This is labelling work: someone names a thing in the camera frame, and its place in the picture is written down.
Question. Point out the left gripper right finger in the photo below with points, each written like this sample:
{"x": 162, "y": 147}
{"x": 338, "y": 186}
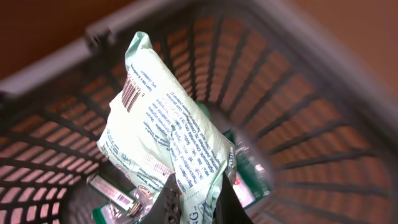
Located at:
{"x": 228, "y": 208}

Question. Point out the grey plastic mesh basket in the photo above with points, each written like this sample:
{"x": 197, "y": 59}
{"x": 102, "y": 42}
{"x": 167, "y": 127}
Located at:
{"x": 324, "y": 133}

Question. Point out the light green wipes packet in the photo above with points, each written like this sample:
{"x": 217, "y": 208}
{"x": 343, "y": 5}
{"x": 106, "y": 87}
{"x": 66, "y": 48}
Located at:
{"x": 155, "y": 130}

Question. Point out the green foil pouch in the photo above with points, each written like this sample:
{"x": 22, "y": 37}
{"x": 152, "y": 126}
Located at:
{"x": 250, "y": 185}

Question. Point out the small green white box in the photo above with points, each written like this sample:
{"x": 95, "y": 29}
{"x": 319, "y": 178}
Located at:
{"x": 112, "y": 192}

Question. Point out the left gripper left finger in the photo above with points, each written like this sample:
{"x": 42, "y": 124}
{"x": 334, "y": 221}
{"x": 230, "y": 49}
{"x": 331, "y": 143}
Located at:
{"x": 167, "y": 208}

